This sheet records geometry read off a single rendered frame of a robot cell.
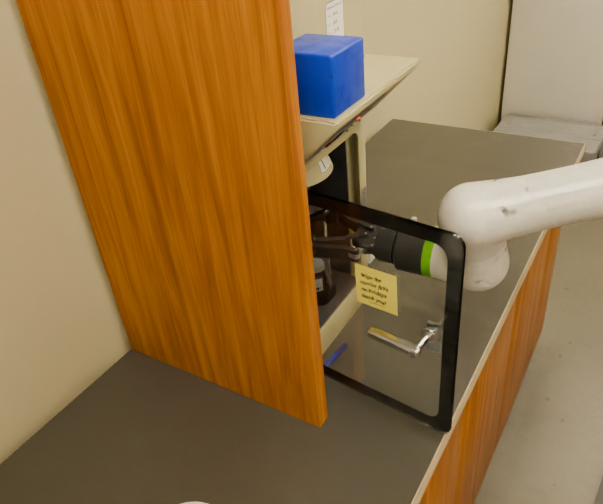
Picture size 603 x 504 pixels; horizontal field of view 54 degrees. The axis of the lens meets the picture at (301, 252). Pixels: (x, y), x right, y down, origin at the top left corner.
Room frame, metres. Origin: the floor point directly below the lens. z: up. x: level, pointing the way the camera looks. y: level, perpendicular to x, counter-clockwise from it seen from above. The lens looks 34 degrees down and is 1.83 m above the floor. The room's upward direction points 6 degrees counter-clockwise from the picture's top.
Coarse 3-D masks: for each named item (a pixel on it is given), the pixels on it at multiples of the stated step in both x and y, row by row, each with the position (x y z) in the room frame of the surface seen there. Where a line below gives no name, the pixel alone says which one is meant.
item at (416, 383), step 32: (320, 224) 0.81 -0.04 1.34; (352, 224) 0.77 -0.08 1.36; (384, 224) 0.73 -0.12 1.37; (416, 224) 0.70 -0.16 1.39; (320, 256) 0.81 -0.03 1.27; (352, 256) 0.77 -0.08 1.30; (384, 256) 0.73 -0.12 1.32; (416, 256) 0.70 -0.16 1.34; (448, 256) 0.66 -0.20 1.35; (320, 288) 0.82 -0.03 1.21; (352, 288) 0.77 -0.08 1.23; (416, 288) 0.70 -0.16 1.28; (448, 288) 0.66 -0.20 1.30; (320, 320) 0.82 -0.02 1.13; (352, 320) 0.77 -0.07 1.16; (384, 320) 0.73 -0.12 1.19; (416, 320) 0.69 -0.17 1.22; (448, 320) 0.66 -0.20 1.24; (352, 352) 0.78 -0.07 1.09; (384, 352) 0.73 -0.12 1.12; (448, 352) 0.66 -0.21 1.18; (352, 384) 0.78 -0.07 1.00; (384, 384) 0.73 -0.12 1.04; (416, 384) 0.69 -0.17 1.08; (448, 384) 0.65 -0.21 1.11; (416, 416) 0.69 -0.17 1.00; (448, 416) 0.65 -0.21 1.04
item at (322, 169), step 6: (318, 162) 1.02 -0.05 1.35; (324, 162) 1.03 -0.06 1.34; (330, 162) 1.05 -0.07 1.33; (312, 168) 1.00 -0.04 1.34; (318, 168) 1.01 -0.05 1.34; (324, 168) 1.02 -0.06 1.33; (330, 168) 1.04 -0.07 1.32; (306, 174) 0.99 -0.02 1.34; (312, 174) 1.00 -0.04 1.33; (318, 174) 1.00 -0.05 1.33; (324, 174) 1.01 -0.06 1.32; (306, 180) 0.99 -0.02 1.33; (312, 180) 0.99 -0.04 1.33; (318, 180) 1.00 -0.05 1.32
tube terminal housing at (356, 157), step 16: (304, 0) 0.96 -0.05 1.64; (320, 0) 1.00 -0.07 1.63; (352, 0) 1.09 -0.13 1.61; (304, 16) 0.96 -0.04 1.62; (320, 16) 1.00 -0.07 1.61; (352, 16) 1.09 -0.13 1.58; (304, 32) 0.96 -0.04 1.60; (320, 32) 1.00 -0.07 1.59; (352, 32) 1.09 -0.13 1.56; (352, 128) 1.08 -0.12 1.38; (336, 144) 1.02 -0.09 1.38; (352, 144) 1.13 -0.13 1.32; (320, 160) 0.97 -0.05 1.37; (352, 160) 1.13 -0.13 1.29; (352, 176) 1.13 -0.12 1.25; (352, 192) 1.13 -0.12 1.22
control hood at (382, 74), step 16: (368, 64) 1.05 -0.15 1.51; (384, 64) 1.04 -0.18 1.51; (400, 64) 1.03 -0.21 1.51; (416, 64) 1.04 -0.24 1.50; (368, 80) 0.96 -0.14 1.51; (384, 80) 0.95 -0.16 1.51; (400, 80) 1.00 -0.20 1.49; (368, 96) 0.89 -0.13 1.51; (384, 96) 1.04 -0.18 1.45; (352, 112) 0.84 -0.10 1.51; (304, 128) 0.82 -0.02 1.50; (320, 128) 0.81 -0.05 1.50; (336, 128) 0.80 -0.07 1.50; (304, 144) 0.82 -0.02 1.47; (320, 144) 0.81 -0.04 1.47; (304, 160) 0.83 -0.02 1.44
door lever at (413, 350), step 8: (376, 328) 0.70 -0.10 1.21; (424, 328) 0.68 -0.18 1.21; (368, 336) 0.69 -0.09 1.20; (376, 336) 0.68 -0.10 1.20; (384, 336) 0.68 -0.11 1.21; (392, 336) 0.68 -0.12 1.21; (424, 336) 0.67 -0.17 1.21; (432, 336) 0.67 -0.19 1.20; (392, 344) 0.67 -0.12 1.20; (400, 344) 0.66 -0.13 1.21; (408, 344) 0.65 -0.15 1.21; (416, 344) 0.66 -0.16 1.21; (424, 344) 0.66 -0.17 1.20; (408, 352) 0.65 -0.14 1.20; (416, 352) 0.64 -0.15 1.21
